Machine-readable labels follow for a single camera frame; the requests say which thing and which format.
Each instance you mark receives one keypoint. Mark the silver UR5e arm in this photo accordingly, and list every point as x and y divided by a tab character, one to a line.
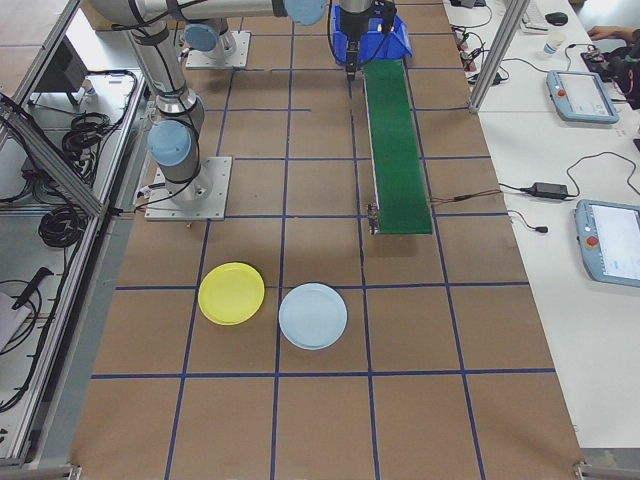
165	75
200	37

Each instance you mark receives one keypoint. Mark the light blue plate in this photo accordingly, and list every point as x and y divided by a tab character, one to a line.
312	316

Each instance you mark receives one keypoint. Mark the yellow plate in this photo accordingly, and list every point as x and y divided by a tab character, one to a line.
231	295

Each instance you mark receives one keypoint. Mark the bystander hand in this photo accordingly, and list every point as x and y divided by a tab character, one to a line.
606	34

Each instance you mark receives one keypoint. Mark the blue plastic storage bin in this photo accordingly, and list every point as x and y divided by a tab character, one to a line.
395	45

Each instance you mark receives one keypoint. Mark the green conveyor belt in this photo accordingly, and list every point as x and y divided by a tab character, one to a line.
397	150

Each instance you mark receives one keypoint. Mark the black power brick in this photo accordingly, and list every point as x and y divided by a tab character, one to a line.
492	78

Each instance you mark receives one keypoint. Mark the conveyor circuit board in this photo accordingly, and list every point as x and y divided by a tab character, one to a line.
373	217

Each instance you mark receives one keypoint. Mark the white desk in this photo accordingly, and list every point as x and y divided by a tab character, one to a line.
550	325
530	90

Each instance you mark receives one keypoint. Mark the white keyboard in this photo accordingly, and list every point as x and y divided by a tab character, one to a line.
534	17

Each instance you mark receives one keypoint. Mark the white paper cup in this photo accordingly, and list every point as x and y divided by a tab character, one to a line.
553	45

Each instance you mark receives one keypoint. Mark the black computer mouse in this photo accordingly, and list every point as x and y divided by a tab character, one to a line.
556	18

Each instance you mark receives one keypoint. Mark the blue grey teach pendant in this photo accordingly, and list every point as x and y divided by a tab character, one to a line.
607	245
582	97

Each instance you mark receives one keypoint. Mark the black power adapter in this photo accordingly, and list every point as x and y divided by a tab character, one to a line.
550	189

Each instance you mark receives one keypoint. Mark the small red circuit board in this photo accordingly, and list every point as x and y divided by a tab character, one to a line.
595	54

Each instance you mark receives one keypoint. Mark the small white bottle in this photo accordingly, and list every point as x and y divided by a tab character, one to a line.
87	88

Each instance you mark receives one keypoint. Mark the person in black clothing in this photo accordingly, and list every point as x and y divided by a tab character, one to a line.
627	75

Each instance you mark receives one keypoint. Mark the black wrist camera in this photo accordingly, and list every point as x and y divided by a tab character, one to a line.
387	17

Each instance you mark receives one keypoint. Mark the white square base plate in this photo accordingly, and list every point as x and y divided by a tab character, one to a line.
242	50
220	200

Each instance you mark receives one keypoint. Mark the aluminium post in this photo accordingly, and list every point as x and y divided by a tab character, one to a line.
496	57

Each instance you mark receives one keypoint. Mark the black box in frame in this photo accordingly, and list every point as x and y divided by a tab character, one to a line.
60	67

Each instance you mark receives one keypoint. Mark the V-shaped metal frame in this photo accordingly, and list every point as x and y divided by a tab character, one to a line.
55	165

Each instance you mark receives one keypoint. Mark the aluminium corner bracket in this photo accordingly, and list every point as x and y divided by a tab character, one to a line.
65	472
582	470

